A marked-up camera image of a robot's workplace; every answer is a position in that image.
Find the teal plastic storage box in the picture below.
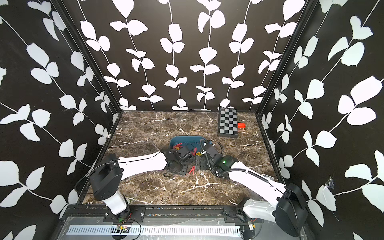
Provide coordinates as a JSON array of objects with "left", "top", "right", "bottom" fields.
[{"left": 170, "top": 136, "right": 205, "bottom": 152}]

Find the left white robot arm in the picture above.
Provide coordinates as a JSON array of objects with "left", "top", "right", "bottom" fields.
[{"left": 89, "top": 147, "right": 196, "bottom": 216}]

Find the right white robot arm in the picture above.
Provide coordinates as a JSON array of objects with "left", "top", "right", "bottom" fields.
[{"left": 200, "top": 139, "right": 309, "bottom": 237}]

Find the red clothespin in box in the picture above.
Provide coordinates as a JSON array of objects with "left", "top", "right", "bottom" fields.
[{"left": 173, "top": 143, "right": 183, "bottom": 150}]

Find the black white checkerboard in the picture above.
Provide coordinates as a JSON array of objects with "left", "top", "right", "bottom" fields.
[{"left": 218, "top": 107, "right": 238, "bottom": 138}]

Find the small red block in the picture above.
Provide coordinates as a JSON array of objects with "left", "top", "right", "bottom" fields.
[{"left": 237, "top": 123, "right": 246, "bottom": 129}]

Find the small circuit board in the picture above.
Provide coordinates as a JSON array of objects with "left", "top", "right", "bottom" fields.
[{"left": 111, "top": 225, "right": 131, "bottom": 235}]

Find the black front mounting rail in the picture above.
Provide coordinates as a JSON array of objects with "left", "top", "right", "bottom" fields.
[{"left": 64, "top": 204, "right": 301, "bottom": 224}]

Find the white perforated rail strip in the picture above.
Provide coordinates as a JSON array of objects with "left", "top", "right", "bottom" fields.
[{"left": 65, "top": 225, "right": 241, "bottom": 238}]

